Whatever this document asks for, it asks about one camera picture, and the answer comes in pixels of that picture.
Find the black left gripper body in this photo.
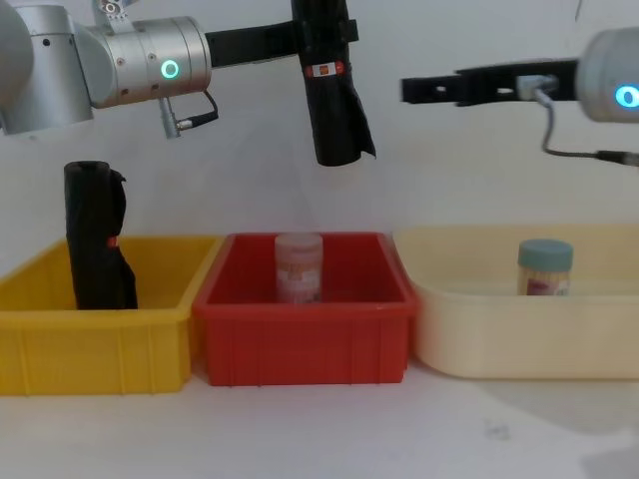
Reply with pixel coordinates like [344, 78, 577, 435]
[205, 19, 299, 70]

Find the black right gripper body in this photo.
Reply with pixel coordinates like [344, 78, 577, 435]
[453, 58, 581, 108]

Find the black bag with label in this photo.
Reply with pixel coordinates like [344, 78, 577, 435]
[62, 160, 140, 311]
[291, 0, 378, 169]

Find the clear jar with teal lid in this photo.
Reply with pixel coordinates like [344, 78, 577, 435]
[515, 238, 575, 298]

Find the clear jar with pink lid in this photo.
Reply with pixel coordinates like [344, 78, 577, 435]
[274, 232, 325, 305]

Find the cream plastic tub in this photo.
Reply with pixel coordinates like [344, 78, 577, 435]
[393, 225, 639, 382]

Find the red plastic bin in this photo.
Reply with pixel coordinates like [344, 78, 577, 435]
[192, 231, 420, 388]

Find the yellow plastic bin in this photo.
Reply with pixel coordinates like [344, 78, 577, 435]
[0, 235, 227, 398]

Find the grey right wrist cable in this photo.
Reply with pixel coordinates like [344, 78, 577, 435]
[516, 74, 639, 167]

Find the thin dark left wrist cable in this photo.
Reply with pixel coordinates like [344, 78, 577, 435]
[158, 89, 221, 141]

